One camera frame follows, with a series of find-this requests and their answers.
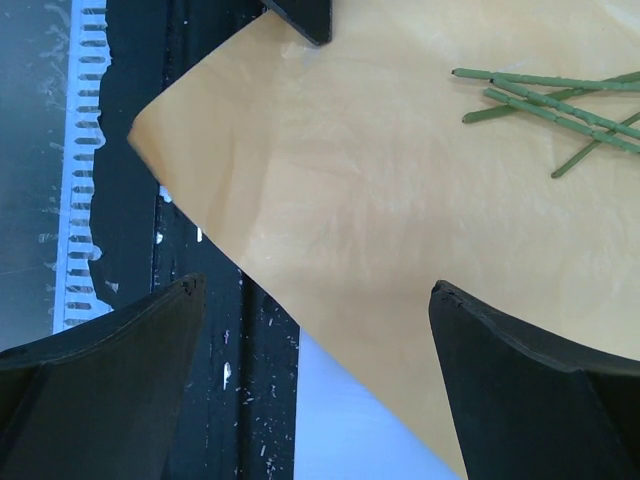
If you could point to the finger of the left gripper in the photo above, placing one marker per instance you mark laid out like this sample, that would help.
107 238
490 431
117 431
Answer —
311 18

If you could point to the fake flower bouquet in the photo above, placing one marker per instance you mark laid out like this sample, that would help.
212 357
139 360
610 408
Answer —
547 98

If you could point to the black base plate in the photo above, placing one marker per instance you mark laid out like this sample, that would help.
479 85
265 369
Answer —
237 418

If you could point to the white slotted cable duct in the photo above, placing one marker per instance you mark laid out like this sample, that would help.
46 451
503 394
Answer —
75 299

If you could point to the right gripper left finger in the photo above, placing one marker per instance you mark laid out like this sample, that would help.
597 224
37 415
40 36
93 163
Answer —
101 400

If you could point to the orange wrapping paper sheet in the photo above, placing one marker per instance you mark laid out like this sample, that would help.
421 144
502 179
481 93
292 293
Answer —
343 181

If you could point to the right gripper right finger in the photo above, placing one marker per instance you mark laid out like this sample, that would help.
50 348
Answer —
529 404

